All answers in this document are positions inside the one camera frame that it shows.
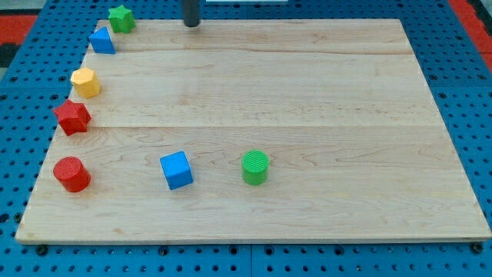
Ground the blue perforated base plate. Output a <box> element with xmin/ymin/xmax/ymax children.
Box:
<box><xmin>1</xmin><ymin>1</ymin><xmax>491</xmax><ymax>276</ymax></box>

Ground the yellow hexagon block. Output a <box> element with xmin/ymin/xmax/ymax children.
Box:
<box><xmin>71</xmin><ymin>67</ymin><xmax>101</xmax><ymax>98</ymax></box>

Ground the red cylinder block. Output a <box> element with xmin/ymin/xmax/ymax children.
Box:
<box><xmin>53</xmin><ymin>156</ymin><xmax>91</xmax><ymax>193</ymax></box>

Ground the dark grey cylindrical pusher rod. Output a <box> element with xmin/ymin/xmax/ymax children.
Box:
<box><xmin>181</xmin><ymin>0</ymin><xmax>200</xmax><ymax>27</ymax></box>

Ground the red star block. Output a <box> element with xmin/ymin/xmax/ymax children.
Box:
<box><xmin>53</xmin><ymin>99</ymin><xmax>91</xmax><ymax>136</ymax></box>

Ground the blue cube block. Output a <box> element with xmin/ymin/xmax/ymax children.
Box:
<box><xmin>160</xmin><ymin>151</ymin><xmax>194</xmax><ymax>190</ymax></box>

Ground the green star block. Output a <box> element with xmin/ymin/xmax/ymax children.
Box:
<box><xmin>108</xmin><ymin>5</ymin><xmax>136</xmax><ymax>34</ymax></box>

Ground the light wooden board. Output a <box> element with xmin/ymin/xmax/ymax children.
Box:
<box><xmin>16</xmin><ymin>19</ymin><xmax>491</xmax><ymax>245</ymax></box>

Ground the blue triangle block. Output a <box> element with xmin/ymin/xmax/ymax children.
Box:
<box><xmin>88</xmin><ymin>27</ymin><xmax>116</xmax><ymax>55</ymax></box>

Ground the green cylinder block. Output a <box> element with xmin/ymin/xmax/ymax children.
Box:
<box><xmin>241</xmin><ymin>149</ymin><xmax>269</xmax><ymax>185</ymax></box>

